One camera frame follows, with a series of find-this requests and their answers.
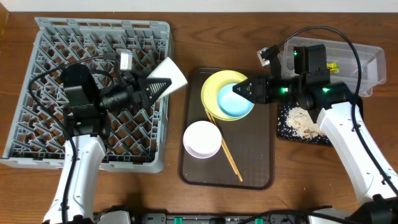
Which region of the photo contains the green yellow snack wrapper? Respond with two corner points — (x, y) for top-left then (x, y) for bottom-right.
(326, 62), (340, 73)

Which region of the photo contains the brown serving tray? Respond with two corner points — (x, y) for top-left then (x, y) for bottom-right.
(177, 67), (275, 190)

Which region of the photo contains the white cup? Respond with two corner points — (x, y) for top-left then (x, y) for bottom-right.
(147, 57), (188, 98)

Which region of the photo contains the black plastic tray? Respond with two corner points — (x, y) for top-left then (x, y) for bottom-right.
(276, 93), (365, 146)

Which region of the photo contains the yellow plate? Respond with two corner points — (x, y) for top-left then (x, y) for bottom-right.
(201, 70), (247, 121)

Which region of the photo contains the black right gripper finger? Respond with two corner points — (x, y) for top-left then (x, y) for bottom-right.
(236, 77), (264, 89)
(233, 85), (257, 104)

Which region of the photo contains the clear plastic bin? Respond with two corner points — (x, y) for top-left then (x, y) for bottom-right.
(279, 37), (386, 97)

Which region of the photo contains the grey dish rack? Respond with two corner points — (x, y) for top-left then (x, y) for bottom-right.
(1, 17), (174, 173)

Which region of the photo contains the light blue bowl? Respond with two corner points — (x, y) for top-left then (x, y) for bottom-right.
(217, 83), (254, 118)

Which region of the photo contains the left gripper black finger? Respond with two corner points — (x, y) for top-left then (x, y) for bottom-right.
(141, 85), (167, 108)
(138, 78), (172, 88)

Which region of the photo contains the pink white bowl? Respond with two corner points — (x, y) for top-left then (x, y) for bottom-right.
(183, 121), (222, 159)

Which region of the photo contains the pile of rice scraps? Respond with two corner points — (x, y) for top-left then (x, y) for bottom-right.
(278, 106), (326, 141)

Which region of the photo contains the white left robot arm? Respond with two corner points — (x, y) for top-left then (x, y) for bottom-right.
(43, 59), (187, 223)

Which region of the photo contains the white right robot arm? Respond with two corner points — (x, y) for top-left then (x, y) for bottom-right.
(233, 44), (397, 223)

